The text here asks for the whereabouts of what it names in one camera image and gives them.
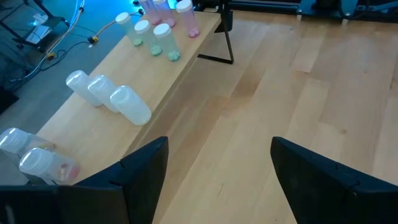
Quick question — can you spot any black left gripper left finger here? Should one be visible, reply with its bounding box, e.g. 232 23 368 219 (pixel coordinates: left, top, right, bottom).
0 136 169 224

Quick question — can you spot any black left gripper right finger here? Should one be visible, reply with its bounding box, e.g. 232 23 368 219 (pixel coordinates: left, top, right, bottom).
269 136 398 224

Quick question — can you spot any translucent white medicine bottle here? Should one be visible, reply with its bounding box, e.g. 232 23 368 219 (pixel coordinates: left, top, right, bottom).
18 147 80 185
65 70 103 108
87 74 121 113
109 85 152 126
0 127 55 162

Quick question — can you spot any medicine bottle with cream cap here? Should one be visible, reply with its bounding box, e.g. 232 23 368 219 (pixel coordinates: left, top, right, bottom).
134 19 163 57

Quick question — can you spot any green medicine bottle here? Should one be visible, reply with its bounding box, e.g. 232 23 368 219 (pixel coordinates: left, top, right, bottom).
153 23 182 62
114 11 144 47

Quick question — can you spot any black metal floor rack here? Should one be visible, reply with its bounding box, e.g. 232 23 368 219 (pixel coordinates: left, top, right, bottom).
0 0 70 52

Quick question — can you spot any beige floor cable black plug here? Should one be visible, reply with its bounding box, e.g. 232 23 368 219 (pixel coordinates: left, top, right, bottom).
86 9 146 45

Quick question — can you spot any white cable bundle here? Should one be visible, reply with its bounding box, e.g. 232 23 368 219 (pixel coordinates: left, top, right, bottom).
24 0 86 78

